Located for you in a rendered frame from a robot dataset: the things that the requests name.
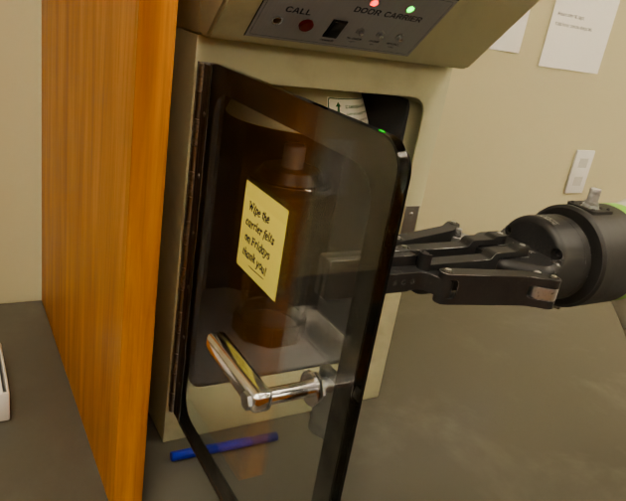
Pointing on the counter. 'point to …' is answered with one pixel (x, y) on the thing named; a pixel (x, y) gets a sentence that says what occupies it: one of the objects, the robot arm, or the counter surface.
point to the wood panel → (105, 212)
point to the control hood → (236, 17)
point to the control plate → (391, 13)
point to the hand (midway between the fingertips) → (369, 272)
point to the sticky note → (261, 239)
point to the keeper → (409, 219)
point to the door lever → (246, 381)
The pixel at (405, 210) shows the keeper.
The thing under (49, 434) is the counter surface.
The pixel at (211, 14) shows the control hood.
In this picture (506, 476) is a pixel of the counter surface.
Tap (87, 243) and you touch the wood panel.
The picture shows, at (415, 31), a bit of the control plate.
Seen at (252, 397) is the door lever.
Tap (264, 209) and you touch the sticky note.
